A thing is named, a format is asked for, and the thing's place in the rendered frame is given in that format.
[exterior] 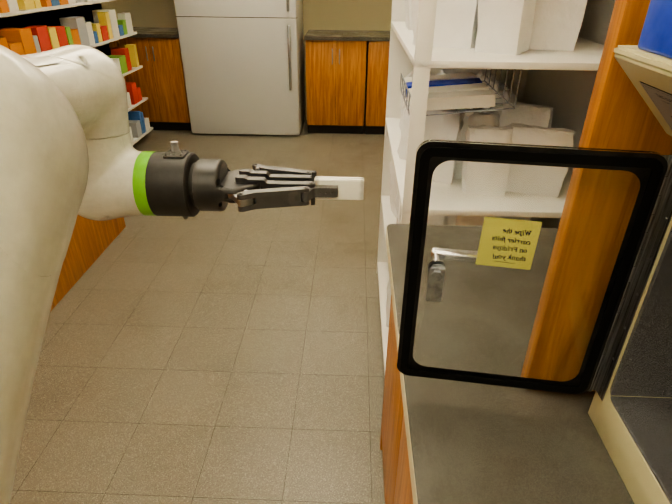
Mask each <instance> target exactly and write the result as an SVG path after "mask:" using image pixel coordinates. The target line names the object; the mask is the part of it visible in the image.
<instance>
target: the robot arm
mask: <svg viewBox="0 0 672 504"><path fill-rule="evenodd" d="M252 168H253V169H252V170H251V169H245V168H243V169H239V170H233V171H230V170H229V169H228V167H227V164H226V162H225V161H224V160H223V159H204V158H201V159H199V157H198V156H197V155H196V154H195V153H194V152H189V151H188V150H180V149H179V146H178V141H171V149H170V150H168V151H167V152H160V151H138V150H136V149H135V148H134V147H133V145H132V140H131V135H130V128H129V118H128V105H127V88H126V83H125V79H124V77H123V74H122V72H121V71H120V69H119V68H118V66H117V65H116V64H115V62H114V61H113V60H112V59H111V58H109V57H108V56H107V55H106V54H104V53H103V52H101V51H99V50H97V49H95V48H92V47H89V46H85V45H66V46H62V47H59V48H56V49H52V50H49V51H44V52H40V53H34V54H27V55H19V54H17V53H15V52H14V51H12V50H10V49H8V48H6V47H4V46H2V45H0V504H10V501H11V495H12V490H13V484H14V479H15V473H16V468H17V462H18V457H19V451H20V446H21V441H22V436H23V431H24V426H25V421H26V416H27V411H28V406H29V402H30V397H31V392H32V387H33V383H34V378H35V373H36V369H37V365H38V360H39V356H40V352H41V347H42V343H43V339H44V334H45V330H46V326H47V322H48V318H49V314H50V310H51V306H52V302H53V298H54V294H55V291H56V287H57V283H58V279H59V276H60V272H61V268H62V265H63V261H64V259H65V257H66V254H67V250H68V247H69V243H70V240H71V236H72V233H73V230H74V226H75V223H76V219H77V215H80V216H82V217H84V218H87V219H91V220H97V221H105V220H111V219H115V218H120V217H128V216H182V217H183V218H184V219H185V220H186V219H188V217H195V216H196V215H197V214H198V213H199V211H217V212H221V211H224V210H225V209H226V207H227V205H228V203H237V204H238V211H239V212H246V211H250V210H255V209H266V208H280V207H293V206H307V205H309V204H310V201H311V205H315V199H332V200H364V178H363V177H334V176H317V171H316V170H313V171H310V170H300V169H291V168H282V167H273V166H266V165H262V164H258V163H255V164H252Z"/></svg>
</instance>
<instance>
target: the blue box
mask: <svg viewBox="0 0 672 504"><path fill-rule="evenodd" d="M638 48H639V49H641V50H644V51H647V52H651V53H654V54H657V55H661V56H664V57H667V58H671V59H672V0H651V1H650V4H649V8H648V11H647V15H646V18H645V22H644V25H643V29H642V32H641V36H640V39H639V43H638Z"/></svg>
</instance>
